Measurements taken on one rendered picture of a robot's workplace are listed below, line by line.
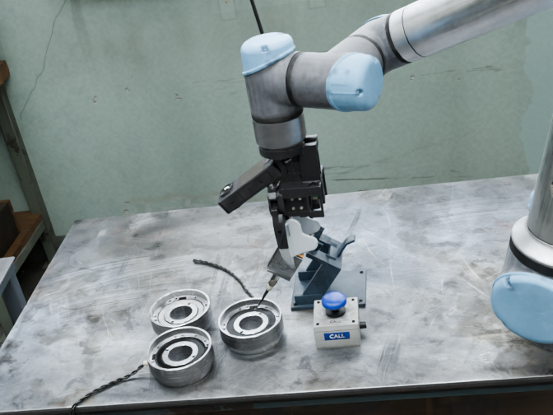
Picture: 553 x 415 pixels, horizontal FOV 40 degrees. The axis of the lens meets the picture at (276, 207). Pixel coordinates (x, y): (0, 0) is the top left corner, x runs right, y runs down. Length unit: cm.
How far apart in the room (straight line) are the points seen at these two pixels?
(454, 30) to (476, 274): 49
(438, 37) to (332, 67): 15
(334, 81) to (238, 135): 189
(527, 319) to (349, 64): 39
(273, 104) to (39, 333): 64
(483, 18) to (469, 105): 181
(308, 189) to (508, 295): 32
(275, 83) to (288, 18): 166
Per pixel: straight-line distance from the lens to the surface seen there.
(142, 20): 278
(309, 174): 113
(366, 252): 145
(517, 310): 103
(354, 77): 99
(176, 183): 300
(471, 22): 104
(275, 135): 108
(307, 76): 102
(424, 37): 107
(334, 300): 121
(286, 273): 123
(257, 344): 123
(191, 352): 126
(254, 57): 105
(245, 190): 115
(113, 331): 139
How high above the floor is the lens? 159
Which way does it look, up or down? 29 degrees down
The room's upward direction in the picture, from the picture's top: 10 degrees counter-clockwise
